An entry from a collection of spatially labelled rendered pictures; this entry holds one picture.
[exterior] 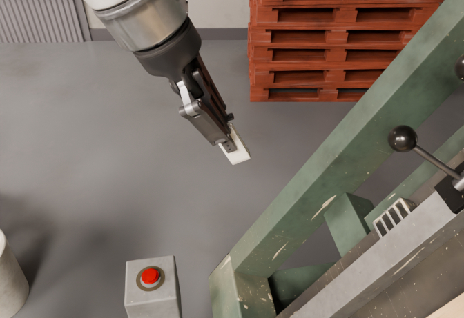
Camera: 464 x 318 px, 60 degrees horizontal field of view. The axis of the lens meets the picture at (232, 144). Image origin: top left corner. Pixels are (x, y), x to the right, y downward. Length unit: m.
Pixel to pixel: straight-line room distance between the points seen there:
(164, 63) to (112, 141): 2.47
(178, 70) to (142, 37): 0.06
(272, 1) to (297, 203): 2.05
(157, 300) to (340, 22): 2.36
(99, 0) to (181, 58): 0.10
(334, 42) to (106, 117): 1.74
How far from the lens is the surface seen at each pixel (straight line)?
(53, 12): 4.25
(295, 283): 1.18
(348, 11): 2.94
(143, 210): 2.40
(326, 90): 3.19
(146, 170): 2.63
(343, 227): 0.89
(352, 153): 0.83
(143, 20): 0.42
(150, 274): 1.01
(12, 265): 2.07
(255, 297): 1.05
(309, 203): 0.90
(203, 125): 0.49
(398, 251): 0.69
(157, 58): 0.45
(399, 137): 0.58
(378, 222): 0.75
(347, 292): 0.75
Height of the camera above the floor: 1.79
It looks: 41 degrees down
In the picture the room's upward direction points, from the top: straight up
